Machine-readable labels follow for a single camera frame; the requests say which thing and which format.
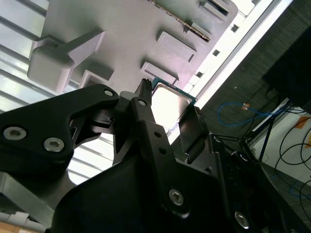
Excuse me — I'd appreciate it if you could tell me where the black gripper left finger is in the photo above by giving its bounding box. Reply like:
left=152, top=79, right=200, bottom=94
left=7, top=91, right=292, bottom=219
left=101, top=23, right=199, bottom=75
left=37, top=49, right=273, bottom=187
left=0, top=79, right=192, bottom=218

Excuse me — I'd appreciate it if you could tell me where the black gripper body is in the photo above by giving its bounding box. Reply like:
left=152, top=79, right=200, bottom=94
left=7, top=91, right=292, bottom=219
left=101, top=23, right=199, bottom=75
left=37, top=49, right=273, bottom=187
left=51, top=155, right=235, bottom=233

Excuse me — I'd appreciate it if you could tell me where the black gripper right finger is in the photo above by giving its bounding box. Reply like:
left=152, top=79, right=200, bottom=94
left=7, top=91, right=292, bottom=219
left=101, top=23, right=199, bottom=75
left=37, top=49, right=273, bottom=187
left=178, top=106, right=299, bottom=233

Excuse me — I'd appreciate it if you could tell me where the silver CPU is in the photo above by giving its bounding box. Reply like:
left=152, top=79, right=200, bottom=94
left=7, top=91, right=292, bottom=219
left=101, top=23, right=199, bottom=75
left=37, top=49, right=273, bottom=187
left=152, top=77, right=197, bottom=129

